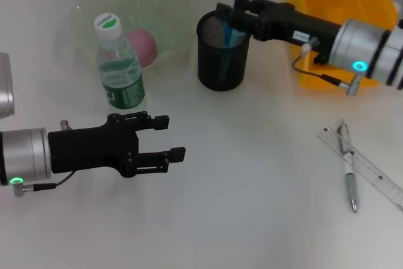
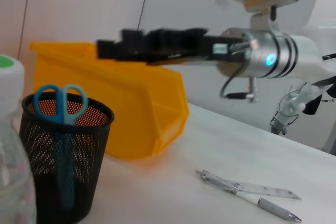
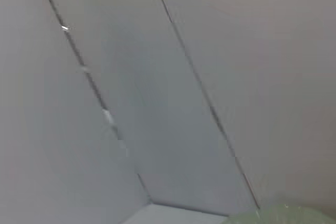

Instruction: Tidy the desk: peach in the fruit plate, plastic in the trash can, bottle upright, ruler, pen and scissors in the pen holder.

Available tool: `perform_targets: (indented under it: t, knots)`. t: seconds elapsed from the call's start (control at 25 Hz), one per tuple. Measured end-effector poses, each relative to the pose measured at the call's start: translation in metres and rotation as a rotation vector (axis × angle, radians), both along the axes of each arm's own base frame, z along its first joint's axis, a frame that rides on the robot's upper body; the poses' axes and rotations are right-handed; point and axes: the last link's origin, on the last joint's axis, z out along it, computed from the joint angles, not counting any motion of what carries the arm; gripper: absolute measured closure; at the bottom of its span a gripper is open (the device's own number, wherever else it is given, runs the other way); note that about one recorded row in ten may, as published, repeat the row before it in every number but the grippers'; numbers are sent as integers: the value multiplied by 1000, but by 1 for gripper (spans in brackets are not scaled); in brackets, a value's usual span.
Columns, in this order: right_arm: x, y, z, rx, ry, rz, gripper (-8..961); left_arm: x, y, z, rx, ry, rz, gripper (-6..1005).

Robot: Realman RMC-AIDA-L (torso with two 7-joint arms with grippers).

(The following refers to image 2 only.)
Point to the yellow plastic bin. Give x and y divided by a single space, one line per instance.
131 108

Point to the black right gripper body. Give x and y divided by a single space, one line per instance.
189 47

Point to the black mesh pen holder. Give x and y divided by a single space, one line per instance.
78 176

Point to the white silver pen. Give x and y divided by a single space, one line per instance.
273 207

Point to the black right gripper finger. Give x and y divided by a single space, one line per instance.
118 49
134 35

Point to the blue scissors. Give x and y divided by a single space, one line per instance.
65 113

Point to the transparent plastic ruler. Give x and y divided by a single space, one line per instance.
273 191

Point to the clear water bottle green label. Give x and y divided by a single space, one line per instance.
10 155

